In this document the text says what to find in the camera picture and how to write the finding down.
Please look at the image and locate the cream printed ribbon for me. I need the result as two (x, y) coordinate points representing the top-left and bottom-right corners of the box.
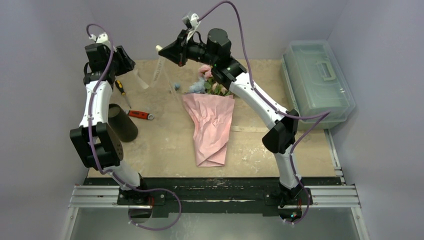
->
(131, 56), (268, 133)

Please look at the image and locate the pink flower bouquet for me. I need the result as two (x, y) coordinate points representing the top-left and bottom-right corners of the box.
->
(182, 65), (235, 168)

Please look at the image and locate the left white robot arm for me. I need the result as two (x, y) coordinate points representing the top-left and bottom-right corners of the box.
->
(69, 43), (149, 205)

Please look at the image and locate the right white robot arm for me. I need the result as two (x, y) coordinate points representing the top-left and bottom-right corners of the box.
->
(155, 28), (303, 204)

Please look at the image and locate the black cylindrical vase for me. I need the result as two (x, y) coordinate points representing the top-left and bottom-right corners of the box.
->
(108, 103), (139, 143)

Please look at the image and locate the yellow black screwdriver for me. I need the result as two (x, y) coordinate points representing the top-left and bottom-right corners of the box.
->
(114, 80), (132, 109)

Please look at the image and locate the loose blue flower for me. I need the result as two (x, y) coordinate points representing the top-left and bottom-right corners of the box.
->
(173, 83), (181, 91)

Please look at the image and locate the clear plastic storage box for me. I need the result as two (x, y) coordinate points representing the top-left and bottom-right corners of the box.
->
(281, 40), (356, 130)

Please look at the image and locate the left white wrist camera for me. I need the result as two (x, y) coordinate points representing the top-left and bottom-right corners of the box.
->
(88, 32), (115, 51)

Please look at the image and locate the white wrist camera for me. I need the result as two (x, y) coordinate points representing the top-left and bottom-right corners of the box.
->
(88, 32), (115, 51)
(181, 11), (201, 43)

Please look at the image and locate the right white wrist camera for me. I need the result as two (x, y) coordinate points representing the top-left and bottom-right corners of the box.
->
(181, 11), (201, 43)

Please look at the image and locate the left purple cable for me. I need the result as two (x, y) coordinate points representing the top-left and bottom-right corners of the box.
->
(86, 23), (183, 232)

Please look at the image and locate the purple cable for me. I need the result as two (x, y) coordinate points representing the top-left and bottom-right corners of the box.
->
(86, 23), (183, 232)
(197, 0), (332, 226)

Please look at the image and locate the red handled wrench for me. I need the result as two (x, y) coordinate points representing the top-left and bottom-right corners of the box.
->
(125, 110), (155, 121)

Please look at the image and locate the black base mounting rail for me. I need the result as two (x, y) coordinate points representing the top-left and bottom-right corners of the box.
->
(116, 177), (314, 220)

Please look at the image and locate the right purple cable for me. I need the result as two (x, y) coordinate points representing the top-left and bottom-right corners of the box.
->
(197, 0), (332, 226)

